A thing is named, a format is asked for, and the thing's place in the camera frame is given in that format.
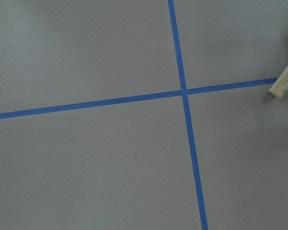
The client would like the blue tape line lengthwise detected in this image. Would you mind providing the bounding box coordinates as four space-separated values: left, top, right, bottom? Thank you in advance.
168 0 208 230

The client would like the blue tape line crosswise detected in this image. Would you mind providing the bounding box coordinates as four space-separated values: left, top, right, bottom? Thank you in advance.
0 78 276 120

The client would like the wooden dish rack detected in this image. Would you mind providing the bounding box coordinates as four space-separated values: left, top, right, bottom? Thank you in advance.
269 65 288 98

